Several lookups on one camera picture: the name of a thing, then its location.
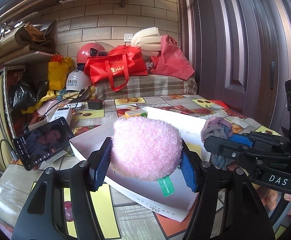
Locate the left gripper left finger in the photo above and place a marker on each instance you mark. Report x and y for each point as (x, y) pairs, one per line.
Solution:
(43, 214)

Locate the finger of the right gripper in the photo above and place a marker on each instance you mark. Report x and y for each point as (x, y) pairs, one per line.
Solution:
(242, 139)

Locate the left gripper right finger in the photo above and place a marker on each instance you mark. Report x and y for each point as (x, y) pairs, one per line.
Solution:
(244, 214)

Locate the grey blue scrunchie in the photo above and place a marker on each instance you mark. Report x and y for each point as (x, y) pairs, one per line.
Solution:
(215, 131)

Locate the white cardboard box tray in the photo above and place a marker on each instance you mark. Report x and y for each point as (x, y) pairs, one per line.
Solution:
(168, 196)

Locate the pink fluffy plush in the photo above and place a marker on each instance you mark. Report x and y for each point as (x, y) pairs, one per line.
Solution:
(144, 148)

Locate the yellow tissue pack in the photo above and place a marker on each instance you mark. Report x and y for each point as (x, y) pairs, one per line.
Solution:
(135, 113)

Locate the red plush ball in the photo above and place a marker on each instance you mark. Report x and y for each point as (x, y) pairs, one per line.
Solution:
(68, 211)

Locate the person right hand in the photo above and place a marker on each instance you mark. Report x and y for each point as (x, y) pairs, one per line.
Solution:
(270, 199)

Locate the red plastic bag on table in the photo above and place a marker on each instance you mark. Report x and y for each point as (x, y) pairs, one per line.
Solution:
(220, 103)

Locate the black smartphone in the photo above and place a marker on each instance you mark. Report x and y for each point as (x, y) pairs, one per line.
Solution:
(43, 143)

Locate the fruit pattern tablecloth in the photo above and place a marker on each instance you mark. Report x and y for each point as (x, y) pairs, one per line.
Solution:
(16, 184)

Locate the plaid covered bench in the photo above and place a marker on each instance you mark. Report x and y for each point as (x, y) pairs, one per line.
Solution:
(147, 86)

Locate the crumpled red bag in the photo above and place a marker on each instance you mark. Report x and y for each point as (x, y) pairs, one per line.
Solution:
(171, 60)

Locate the white power bank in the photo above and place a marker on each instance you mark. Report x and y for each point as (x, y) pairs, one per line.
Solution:
(65, 112)

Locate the black garbage bag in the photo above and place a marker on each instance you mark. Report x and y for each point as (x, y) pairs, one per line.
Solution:
(23, 95)

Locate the black charger box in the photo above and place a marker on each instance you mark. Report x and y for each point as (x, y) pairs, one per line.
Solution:
(95, 104)

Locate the cream foam stack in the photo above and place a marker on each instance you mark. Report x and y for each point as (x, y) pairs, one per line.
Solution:
(148, 40)

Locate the white helmet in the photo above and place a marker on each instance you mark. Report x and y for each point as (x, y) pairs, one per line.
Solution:
(77, 80)

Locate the red tote bag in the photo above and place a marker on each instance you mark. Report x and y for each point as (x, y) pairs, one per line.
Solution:
(121, 63)

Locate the yellow gift bag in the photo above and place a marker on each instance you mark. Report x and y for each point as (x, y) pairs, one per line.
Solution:
(59, 68)

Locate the red helmet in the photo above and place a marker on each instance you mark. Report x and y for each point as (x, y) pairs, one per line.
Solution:
(89, 50)

